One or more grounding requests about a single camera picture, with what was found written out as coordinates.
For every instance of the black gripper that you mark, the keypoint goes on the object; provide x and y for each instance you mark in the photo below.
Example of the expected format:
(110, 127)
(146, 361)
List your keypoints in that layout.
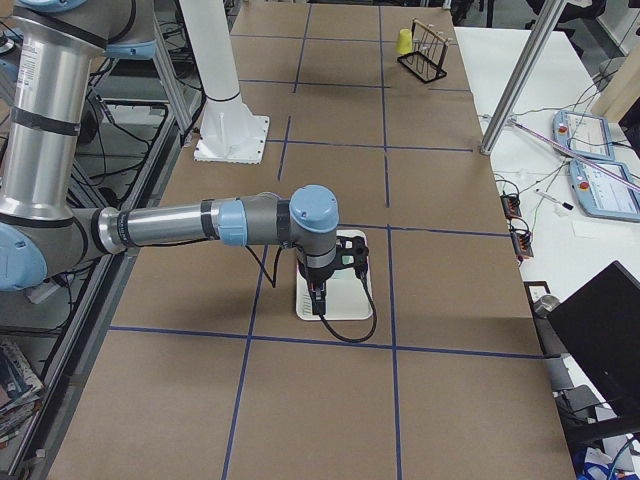
(318, 275)

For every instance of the pale green cup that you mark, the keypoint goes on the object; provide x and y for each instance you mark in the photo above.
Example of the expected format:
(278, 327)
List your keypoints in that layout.
(344, 274)

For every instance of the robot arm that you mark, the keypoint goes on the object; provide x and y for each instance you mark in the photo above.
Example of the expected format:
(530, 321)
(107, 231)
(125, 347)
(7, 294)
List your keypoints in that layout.
(42, 236)

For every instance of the white bear tray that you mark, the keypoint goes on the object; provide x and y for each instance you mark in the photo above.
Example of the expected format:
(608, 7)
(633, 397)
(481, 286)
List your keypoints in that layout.
(344, 301)

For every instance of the yellow cup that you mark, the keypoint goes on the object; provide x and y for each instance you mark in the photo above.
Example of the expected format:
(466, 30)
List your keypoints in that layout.
(404, 42)

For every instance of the lower orange power strip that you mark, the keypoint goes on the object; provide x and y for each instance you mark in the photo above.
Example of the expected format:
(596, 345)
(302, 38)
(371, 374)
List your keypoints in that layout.
(521, 240)

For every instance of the orange power strip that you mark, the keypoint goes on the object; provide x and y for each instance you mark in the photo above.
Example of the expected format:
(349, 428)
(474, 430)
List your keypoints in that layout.
(521, 240)
(511, 205)

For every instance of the upper orange power strip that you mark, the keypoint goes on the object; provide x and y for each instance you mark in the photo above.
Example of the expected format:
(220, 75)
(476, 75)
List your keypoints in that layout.
(511, 205)

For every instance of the silver metal cylinder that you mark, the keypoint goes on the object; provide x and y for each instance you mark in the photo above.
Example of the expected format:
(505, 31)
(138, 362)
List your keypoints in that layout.
(544, 305)

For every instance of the black marker pen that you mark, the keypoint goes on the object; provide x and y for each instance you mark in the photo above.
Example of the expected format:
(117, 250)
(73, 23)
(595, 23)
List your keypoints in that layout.
(554, 200)

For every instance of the lower teach pendant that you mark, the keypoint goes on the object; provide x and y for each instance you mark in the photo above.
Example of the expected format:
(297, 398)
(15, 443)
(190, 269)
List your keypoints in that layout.
(602, 196)

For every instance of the teach pendant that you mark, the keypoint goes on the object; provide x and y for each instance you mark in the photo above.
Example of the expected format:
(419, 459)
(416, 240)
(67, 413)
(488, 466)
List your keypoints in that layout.
(585, 134)
(602, 196)

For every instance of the stack of magazines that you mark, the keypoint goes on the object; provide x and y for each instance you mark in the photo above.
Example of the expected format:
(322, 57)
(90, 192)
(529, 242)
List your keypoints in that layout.
(21, 390)

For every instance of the upper teach pendant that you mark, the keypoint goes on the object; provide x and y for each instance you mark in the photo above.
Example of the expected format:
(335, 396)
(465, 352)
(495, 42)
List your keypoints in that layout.
(585, 134)

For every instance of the pink rod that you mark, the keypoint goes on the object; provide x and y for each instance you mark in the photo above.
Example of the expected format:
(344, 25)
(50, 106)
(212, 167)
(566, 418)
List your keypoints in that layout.
(567, 152)

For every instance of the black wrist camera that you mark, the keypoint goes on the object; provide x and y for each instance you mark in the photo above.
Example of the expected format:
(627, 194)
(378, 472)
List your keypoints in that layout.
(352, 252)

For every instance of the white camera pole base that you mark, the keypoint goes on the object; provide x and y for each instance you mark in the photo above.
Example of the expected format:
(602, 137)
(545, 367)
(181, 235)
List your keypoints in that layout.
(229, 131)

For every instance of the black wire cup rack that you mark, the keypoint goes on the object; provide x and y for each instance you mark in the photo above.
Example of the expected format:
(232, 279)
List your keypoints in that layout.
(426, 61)

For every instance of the aluminium frame post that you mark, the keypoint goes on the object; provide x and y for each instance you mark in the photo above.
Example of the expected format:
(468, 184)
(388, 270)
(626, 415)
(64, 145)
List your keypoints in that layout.
(537, 39)

